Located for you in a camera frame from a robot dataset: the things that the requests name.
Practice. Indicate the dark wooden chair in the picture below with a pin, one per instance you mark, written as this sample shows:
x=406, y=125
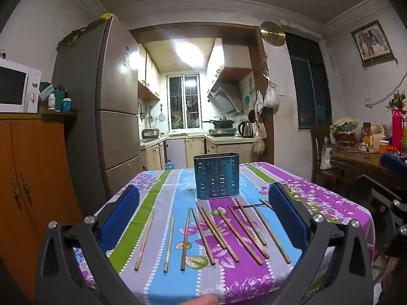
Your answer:
x=318, y=136

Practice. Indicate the yellow bag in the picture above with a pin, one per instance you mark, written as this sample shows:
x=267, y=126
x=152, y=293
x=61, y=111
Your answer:
x=105, y=16

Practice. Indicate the blue plastic bottle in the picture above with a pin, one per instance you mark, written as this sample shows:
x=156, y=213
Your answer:
x=169, y=165

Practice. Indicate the white hanging cloth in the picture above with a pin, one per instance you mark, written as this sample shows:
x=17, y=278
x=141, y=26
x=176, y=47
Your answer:
x=259, y=101

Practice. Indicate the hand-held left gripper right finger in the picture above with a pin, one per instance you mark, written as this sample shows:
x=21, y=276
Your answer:
x=287, y=219

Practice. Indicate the black hanging frying pan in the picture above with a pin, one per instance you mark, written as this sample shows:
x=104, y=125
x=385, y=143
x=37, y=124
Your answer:
x=251, y=116

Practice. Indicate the blue white bottle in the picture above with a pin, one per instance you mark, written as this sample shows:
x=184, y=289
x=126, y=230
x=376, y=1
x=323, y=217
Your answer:
x=66, y=105

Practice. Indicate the white pill bottle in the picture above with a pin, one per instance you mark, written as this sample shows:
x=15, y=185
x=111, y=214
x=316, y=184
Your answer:
x=51, y=103

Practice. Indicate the perforated metal utensil holder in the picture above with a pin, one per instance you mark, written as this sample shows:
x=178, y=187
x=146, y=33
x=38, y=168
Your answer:
x=216, y=178

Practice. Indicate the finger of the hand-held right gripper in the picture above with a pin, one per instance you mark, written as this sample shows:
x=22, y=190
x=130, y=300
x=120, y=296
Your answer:
x=394, y=162
x=386, y=197

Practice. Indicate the beige base cabinets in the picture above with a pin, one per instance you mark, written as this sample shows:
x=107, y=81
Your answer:
x=194, y=149

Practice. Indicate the refrigerator label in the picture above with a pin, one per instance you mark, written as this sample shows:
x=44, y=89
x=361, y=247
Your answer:
x=127, y=55

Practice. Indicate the brown wooden door frame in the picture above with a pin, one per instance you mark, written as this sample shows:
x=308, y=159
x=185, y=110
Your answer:
x=190, y=31

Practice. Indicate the hanging strainer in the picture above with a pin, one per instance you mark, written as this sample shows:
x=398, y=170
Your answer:
x=162, y=116

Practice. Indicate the red thermos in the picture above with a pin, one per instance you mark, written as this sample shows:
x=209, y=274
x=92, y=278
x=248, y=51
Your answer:
x=397, y=130

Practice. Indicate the floral striped tablecloth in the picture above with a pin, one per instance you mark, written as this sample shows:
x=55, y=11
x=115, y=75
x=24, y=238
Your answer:
x=149, y=289

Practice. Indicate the barred kitchen window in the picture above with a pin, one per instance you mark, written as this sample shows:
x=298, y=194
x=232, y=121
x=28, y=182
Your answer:
x=184, y=101

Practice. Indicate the steel electric kettle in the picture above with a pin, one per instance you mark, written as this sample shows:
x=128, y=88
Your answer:
x=245, y=129

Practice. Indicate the flower bouquet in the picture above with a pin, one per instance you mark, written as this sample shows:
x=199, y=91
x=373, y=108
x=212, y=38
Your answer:
x=397, y=100

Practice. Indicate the black wok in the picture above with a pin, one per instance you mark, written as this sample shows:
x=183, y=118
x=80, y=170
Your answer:
x=222, y=122

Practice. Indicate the orange cup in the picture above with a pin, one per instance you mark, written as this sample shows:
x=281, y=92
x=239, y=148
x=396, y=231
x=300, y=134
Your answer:
x=384, y=146

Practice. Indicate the flower wall sticker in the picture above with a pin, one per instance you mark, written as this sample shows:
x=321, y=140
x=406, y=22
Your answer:
x=248, y=95

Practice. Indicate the round brass wall plate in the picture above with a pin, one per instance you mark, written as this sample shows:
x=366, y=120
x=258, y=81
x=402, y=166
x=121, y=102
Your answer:
x=272, y=33

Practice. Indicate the beige wall cabinets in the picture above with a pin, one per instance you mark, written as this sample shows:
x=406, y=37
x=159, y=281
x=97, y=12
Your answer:
x=148, y=76
x=229, y=57

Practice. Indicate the person's left hand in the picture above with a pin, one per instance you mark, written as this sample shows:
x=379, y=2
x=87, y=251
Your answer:
x=203, y=300

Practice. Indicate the brown lidded jar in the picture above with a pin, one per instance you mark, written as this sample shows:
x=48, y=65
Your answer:
x=367, y=128

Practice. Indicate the steel range hood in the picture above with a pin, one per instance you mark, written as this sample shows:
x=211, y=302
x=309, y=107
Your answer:
x=224, y=98

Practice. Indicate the fruit basket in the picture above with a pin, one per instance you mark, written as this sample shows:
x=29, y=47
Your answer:
x=344, y=132

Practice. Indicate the white microwave oven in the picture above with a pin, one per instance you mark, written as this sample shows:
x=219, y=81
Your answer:
x=19, y=85

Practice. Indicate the white hanging plastic bag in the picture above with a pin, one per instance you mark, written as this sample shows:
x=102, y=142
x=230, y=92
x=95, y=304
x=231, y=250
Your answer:
x=272, y=97

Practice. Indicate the beige hanging bag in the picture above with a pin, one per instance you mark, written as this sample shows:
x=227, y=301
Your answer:
x=259, y=141

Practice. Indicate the framed elephant picture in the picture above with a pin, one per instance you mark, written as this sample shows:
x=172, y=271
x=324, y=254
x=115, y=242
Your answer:
x=372, y=41

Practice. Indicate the brown refrigerator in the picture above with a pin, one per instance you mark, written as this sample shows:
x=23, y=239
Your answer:
x=114, y=85

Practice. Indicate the dark window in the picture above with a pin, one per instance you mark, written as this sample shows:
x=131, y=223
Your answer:
x=310, y=85

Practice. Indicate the pale blue packet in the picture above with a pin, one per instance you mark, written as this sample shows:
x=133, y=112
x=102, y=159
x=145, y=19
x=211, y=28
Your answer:
x=47, y=91

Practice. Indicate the set of wooden chopsticks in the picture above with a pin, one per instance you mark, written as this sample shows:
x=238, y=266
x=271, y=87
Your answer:
x=186, y=239

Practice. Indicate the orange wooden cabinet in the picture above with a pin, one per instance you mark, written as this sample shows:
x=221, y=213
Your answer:
x=31, y=165

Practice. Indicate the gas stove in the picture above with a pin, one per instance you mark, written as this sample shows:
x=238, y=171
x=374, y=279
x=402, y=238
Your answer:
x=222, y=131

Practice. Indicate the green box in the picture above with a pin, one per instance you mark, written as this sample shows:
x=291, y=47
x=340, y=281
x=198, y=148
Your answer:
x=59, y=100

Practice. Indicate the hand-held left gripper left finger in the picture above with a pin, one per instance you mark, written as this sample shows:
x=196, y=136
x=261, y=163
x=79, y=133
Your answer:
x=119, y=219

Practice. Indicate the dark wooden side table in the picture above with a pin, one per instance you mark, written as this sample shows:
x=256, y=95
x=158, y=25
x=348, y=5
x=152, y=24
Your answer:
x=356, y=162

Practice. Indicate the kitchen ceiling light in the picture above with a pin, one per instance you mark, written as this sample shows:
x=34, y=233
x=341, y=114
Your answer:
x=187, y=52

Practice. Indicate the green folded bag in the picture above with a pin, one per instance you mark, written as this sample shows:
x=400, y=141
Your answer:
x=71, y=38

